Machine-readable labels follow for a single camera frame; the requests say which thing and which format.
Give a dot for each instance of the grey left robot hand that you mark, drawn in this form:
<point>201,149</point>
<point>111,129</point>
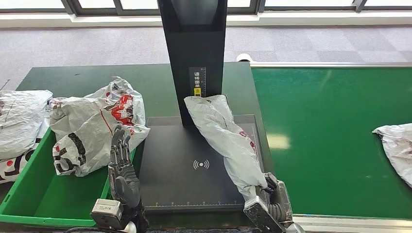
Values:
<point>124,183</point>

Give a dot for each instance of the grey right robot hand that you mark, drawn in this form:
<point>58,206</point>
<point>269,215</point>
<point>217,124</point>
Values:
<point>280,199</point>

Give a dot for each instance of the parcel bag black-red print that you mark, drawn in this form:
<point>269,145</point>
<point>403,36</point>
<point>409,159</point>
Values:
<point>83,119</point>

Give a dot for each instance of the long grey parcel bag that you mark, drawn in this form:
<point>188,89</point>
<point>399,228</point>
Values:
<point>222,132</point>

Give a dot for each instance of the short grey parcel bag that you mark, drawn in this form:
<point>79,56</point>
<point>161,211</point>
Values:
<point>399,148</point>

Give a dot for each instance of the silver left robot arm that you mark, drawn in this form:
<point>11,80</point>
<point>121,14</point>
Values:
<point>138,218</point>

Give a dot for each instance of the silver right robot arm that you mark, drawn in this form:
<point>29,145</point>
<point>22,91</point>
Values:
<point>294,229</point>

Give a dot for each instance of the black inbound scanner machine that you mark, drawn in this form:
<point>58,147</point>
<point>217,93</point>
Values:
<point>180,180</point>

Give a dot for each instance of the green conveyor belt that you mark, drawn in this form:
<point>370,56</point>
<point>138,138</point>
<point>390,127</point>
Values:
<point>322,112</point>

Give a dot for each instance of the flat parcel bag black lettering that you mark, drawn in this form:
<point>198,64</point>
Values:
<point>9,167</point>

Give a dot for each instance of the plain grey parcel bag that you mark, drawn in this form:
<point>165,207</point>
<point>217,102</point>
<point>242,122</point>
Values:
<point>19,122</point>

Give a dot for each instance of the white conveyor roller end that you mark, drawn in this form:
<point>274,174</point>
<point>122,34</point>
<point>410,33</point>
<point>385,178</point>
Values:
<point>243,58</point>

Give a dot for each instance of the green plastic crate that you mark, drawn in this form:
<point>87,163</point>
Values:
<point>32,193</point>

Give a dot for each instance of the dark green table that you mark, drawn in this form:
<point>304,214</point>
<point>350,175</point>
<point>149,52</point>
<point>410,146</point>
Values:
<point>145,86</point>

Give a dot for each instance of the black yellow instruction label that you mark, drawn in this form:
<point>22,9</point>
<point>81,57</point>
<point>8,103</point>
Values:
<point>197,78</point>

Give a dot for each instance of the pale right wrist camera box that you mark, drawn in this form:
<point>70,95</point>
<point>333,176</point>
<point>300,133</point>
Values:
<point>259,214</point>

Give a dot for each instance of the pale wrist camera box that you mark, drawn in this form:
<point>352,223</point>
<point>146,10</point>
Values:
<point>106,210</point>
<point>259,214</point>

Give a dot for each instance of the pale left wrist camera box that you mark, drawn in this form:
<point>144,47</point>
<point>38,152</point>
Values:
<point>106,210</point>

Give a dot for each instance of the aluminium conveyor side rail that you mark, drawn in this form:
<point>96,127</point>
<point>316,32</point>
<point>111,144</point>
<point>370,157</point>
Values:
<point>354,224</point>
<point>331,65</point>

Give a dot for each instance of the dark window frame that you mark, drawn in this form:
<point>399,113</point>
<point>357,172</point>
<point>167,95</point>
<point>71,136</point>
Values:
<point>93,11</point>

